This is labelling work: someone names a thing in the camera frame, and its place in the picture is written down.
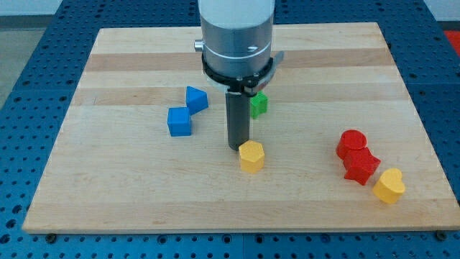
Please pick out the red circle block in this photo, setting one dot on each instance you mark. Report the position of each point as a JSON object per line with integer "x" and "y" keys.
{"x": 351, "y": 139}

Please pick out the yellow hexagon block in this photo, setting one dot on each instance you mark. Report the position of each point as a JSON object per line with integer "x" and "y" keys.
{"x": 251, "y": 156}

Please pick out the blue cube block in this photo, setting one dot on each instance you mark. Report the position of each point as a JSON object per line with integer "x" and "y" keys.
{"x": 179, "y": 121}

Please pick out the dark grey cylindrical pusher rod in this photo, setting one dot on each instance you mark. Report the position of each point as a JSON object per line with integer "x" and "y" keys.
{"x": 238, "y": 119}

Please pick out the blue triangle block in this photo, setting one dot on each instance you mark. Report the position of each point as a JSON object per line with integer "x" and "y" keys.
{"x": 196, "y": 100}

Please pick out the green star block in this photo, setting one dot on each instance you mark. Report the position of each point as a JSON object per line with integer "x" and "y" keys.
{"x": 259, "y": 104}

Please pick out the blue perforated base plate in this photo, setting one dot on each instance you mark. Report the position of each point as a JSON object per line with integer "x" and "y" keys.
{"x": 35, "y": 109}

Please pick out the red star block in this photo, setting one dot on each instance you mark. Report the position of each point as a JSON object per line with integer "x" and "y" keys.
{"x": 360, "y": 165}

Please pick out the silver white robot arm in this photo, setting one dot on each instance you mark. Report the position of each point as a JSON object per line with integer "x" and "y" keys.
{"x": 235, "y": 49}

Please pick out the yellow heart block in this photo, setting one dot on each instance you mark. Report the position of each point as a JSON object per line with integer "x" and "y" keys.
{"x": 389, "y": 187}

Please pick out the black flange mount ring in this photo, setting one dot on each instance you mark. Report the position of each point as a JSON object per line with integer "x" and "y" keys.
{"x": 249, "y": 85}

